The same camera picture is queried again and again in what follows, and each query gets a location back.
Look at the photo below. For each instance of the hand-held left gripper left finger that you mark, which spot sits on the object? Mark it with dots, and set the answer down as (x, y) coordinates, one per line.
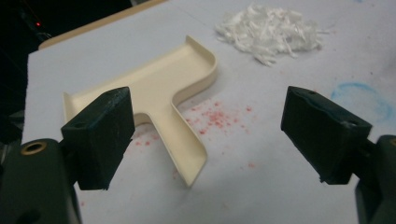
(99, 137)

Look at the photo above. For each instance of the cream plastic dustpan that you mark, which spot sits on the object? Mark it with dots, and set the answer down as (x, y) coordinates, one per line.
(162, 81)

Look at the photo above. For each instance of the white board sheet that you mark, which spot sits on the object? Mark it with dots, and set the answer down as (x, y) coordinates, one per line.
(280, 193)

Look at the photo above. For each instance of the wooden table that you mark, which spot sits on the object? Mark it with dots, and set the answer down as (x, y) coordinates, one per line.
(93, 26)

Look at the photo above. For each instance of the pile of white shreds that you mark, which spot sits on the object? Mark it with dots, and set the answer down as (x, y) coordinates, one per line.
(271, 31)

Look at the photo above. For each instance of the scattered red crumbs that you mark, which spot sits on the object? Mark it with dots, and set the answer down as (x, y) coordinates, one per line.
(218, 118)

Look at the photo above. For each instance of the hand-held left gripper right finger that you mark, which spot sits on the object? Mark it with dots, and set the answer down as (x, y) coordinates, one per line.
(323, 133)

